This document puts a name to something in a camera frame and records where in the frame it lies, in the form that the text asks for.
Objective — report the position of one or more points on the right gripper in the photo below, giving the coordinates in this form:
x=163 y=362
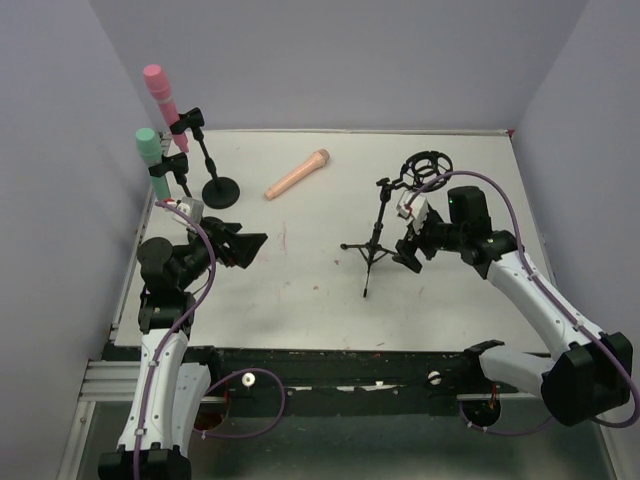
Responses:
x=415 y=245

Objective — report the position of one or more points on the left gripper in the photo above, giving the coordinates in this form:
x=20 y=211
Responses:
x=224 y=243

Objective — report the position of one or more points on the black tripod mic stand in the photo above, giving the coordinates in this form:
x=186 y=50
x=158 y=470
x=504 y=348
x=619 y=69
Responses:
x=373 y=251

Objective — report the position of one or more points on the black round-base mic stand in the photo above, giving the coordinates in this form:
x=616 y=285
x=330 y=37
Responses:
x=219 y=192

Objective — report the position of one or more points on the peach toy microphone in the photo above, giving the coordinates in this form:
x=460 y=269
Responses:
x=316 y=160

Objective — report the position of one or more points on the teal toy microphone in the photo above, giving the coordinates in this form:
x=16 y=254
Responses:
x=149 y=148

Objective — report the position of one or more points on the pink toy microphone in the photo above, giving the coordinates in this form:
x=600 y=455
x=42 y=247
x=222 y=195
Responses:
x=159 y=87

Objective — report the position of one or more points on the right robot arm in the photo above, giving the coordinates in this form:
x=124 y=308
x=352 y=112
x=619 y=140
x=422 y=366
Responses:
x=586 y=371

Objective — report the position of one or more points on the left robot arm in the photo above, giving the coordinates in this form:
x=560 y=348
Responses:
x=155 y=440

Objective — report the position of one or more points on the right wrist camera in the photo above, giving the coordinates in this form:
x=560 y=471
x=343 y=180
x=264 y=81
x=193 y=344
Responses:
x=412 y=206

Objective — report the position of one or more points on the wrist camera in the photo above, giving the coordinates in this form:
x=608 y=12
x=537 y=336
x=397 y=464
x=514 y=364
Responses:
x=412 y=206
x=190 y=207

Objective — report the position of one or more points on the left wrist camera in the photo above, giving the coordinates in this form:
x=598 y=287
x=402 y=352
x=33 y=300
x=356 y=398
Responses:
x=190 y=207

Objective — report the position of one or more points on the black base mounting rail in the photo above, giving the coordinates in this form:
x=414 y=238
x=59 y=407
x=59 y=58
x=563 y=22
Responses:
x=330 y=383

